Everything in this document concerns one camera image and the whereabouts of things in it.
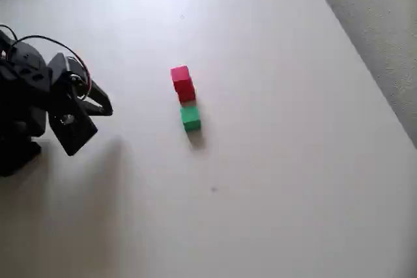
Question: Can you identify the short black red cable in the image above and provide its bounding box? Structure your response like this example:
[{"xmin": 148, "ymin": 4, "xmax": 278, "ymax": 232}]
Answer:
[{"xmin": 0, "ymin": 23, "xmax": 18, "ymax": 44}]

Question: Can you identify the green cube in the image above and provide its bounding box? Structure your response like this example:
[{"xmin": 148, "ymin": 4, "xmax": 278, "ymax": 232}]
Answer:
[{"xmin": 180, "ymin": 105, "xmax": 201, "ymax": 132}]

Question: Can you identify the long black red cable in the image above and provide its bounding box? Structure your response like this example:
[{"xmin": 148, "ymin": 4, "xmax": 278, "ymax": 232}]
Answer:
[{"xmin": 12, "ymin": 35, "xmax": 92, "ymax": 102}]

